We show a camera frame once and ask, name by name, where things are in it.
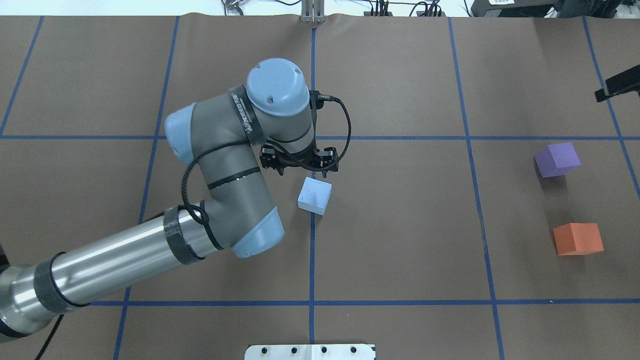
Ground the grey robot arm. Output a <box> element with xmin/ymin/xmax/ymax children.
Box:
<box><xmin>1</xmin><ymin>58</ymin><xmax>349</xmax><ymax>343</ymax></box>

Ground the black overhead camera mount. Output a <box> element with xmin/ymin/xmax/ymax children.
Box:
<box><xmin>594</xmin><ymin>64</ymin><xmax>640</xmax><ymax>103</ymax></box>

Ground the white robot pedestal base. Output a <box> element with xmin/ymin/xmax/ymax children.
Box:
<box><xmin>244</xmin><ymin>343</ymin><xmax>377</xmax><ymax>360</ymax></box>

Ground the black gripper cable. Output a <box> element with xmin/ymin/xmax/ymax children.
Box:
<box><xmin>181</xmin><ymin>90</ymin><xmax>352</xmax><ymax>226</ymax></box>

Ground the light blue foam block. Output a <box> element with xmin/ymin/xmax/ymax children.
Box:
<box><xmin>297</xmin><ymin>177</ymin><xmax>333</xmax><ymax>215</ymax></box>

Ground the orange foam block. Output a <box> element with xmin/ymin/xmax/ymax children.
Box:
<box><xmin>552</xmin><ymin>222</ymin><xmax>604</xmax><ymax>256</ymax></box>

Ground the purple foam block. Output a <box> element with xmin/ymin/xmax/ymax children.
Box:
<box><xmin>534</xmin><ymin>142</ymin><xmax>582</xmax><ymax>178</ymax></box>

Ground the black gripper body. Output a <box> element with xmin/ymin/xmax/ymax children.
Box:
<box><xmin>259</xmin><ymin>140</ymin><xmax>341</xmax><ymax>177</ymax></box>

